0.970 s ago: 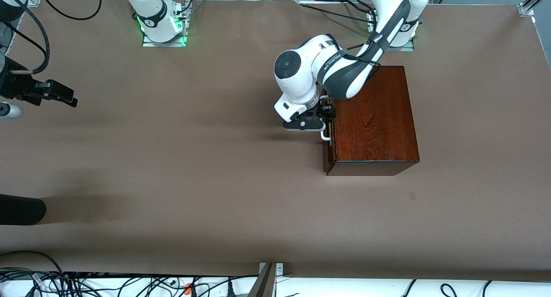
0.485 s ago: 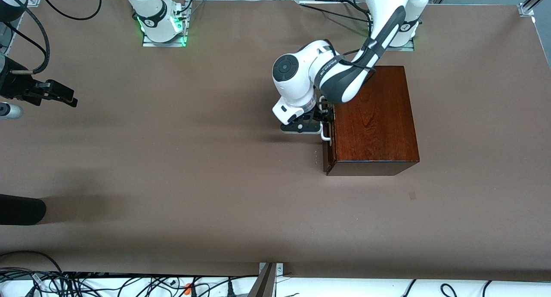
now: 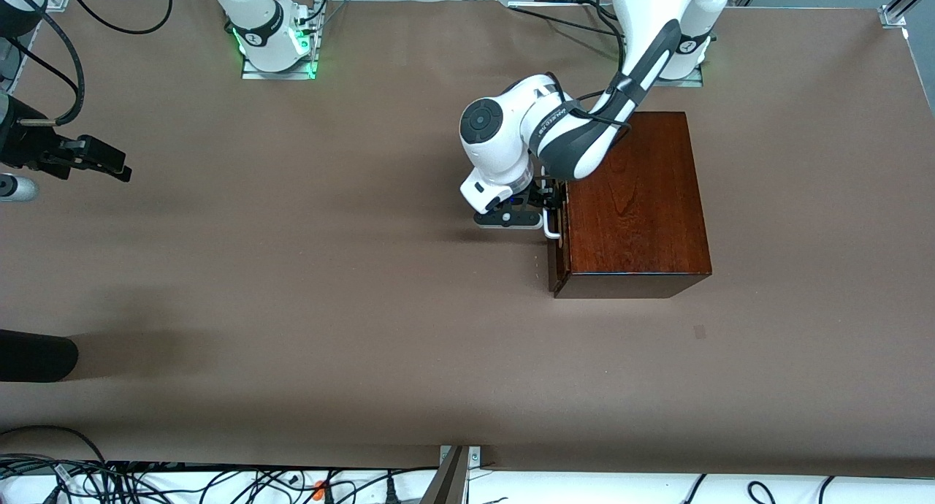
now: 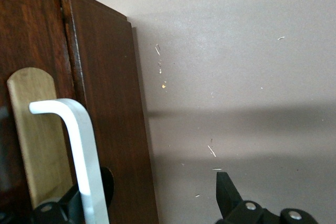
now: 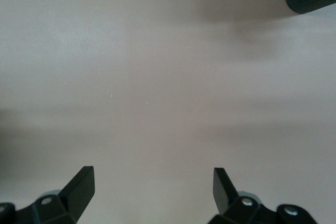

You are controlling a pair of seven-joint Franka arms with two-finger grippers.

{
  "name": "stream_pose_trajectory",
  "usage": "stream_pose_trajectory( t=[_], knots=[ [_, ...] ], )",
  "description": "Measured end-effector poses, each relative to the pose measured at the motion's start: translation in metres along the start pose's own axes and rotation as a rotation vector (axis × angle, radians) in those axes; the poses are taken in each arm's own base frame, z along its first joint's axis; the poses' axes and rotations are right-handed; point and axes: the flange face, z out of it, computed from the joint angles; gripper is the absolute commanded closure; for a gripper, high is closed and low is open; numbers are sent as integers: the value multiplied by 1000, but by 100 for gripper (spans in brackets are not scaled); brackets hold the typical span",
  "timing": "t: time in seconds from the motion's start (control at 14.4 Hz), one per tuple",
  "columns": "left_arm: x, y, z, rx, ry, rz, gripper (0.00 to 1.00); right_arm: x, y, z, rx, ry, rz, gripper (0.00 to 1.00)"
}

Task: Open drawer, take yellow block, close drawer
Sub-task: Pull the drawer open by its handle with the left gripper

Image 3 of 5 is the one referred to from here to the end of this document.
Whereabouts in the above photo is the wooden drawer with white handle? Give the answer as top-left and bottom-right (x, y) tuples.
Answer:
(543, 183), (572, 272)

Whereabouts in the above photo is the dark brown wooden cabinet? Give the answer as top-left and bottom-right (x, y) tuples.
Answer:
(548, 111), (713, 299)

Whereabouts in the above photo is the black cylinder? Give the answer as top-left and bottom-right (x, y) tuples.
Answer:
(0, 329), (80, 383)

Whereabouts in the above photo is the dark slanted bar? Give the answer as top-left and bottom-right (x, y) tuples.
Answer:
(420, 446), (468, 504)

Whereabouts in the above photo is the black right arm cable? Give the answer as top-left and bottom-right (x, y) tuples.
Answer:
(0, 15), (87, 126)

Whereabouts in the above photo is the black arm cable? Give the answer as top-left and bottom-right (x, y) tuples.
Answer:
(541, 4), (636, 132)
(0, 15), (87, 126)

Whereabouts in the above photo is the black hanging loop cable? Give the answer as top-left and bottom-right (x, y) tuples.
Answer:
(57, 0), (175, 37)

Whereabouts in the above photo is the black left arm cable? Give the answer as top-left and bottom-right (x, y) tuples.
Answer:
(541, 4), (636, 132)

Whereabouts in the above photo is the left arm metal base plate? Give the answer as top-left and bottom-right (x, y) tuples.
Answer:
(654, 66), (704, 88)

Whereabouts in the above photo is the black cable on table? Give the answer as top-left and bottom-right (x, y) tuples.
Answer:
(508, 4), (622, 37)

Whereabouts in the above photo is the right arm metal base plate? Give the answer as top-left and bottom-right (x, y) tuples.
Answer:
(241, 50), (320, 81)

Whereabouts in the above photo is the small metal bracket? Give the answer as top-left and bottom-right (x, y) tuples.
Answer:
(438, 446), (483, 483)

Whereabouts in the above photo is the black arched cable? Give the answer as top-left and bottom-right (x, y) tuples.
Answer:
(0, 425), (110, 483)

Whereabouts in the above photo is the aluminium frame post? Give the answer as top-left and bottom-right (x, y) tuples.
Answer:
(879, 0), (935, 28)

